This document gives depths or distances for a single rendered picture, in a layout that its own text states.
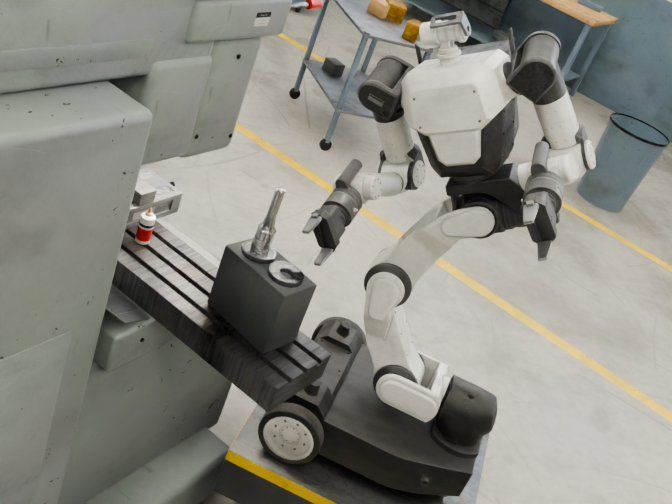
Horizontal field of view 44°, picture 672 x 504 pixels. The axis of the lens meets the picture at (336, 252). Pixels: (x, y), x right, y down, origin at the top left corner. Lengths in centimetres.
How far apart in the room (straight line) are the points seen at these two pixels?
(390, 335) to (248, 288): 65
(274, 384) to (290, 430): 58
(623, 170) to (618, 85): 293
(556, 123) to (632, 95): 714
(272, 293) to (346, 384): 81
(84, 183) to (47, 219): 9
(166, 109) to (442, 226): 86
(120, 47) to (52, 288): 49
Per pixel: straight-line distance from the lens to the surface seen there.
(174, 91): 185
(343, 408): 265
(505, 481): 365
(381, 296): 244
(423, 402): 261
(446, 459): 267
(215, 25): 185
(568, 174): 202
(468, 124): 218
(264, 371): 204
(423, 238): 237
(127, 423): 250
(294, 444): 261
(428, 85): 219
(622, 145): 651
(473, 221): 230
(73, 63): 163
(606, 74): 942
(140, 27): 171
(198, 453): 287
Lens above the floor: 225
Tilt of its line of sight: 30 degrees down
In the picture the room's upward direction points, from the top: 22 degrees clockwise
